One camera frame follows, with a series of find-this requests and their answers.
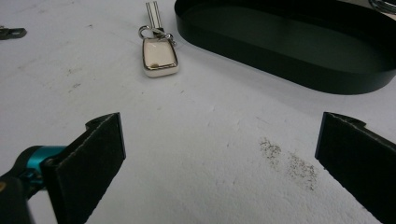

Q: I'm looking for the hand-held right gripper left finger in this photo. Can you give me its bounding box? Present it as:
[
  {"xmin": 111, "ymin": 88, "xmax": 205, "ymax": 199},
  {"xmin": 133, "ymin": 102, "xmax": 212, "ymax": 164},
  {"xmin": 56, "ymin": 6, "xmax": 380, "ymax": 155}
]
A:
[{"xmin": 41, "ymin": 112, "xmax": 127, "ymax": 224}]

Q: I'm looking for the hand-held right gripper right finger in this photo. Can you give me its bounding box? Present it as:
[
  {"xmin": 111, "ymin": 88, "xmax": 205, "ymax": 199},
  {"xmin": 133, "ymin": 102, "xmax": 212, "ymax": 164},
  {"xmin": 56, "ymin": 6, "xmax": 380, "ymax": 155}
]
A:
[{"xmin": 315, "ymin": 111, "xmax": 396, "ymax": 224}]

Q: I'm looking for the black oval tray key rack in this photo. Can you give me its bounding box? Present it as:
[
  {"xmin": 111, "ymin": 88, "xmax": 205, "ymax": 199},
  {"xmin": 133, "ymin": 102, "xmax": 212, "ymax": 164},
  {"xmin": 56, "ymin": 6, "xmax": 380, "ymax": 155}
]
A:
[{"xmin": 174, "ymin": 0, "xmax": 396, "ymax": 95}]

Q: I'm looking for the white car key fob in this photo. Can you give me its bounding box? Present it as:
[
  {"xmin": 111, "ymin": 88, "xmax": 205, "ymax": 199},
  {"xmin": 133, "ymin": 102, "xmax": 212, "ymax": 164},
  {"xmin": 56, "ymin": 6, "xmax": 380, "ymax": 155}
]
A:
[{"xmin": 138, "ymin": 0, "xmax": 180, "ymax": 78}]

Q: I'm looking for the dark flat tab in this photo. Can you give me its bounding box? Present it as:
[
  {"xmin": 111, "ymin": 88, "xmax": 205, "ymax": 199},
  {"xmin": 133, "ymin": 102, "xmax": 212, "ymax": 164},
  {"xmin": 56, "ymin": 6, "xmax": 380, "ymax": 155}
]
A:
[{"xmin": 0, "ymin": 27, "xmax": 28, "ymax": 41}]

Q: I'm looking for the shiny metal ring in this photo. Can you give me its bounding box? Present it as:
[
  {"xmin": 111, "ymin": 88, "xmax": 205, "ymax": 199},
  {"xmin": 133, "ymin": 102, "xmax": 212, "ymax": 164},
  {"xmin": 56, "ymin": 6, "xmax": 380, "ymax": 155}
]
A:
[{"xmin": 368, "ymin": 0, "xmax": 396, "ymax": 15}]

